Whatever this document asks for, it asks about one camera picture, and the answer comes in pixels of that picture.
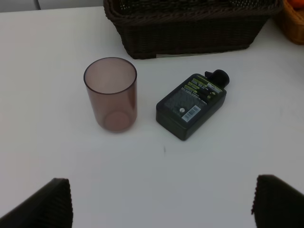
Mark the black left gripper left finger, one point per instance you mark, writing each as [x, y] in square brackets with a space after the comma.
[49, 207]

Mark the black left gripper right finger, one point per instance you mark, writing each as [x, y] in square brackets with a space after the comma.
[277, 204]

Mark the translucent pink plastic cup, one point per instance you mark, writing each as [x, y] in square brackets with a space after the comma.
[111, 84]

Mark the orange tangerine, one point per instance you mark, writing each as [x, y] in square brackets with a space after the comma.
[296, 4]

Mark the dark green rectangular bottle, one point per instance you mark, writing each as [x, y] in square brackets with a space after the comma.
[186, 108]

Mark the light orange wicker basket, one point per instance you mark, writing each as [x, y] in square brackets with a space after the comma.
[291, 23]

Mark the dark brown wicker basket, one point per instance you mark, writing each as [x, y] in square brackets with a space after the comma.
[149, 28]

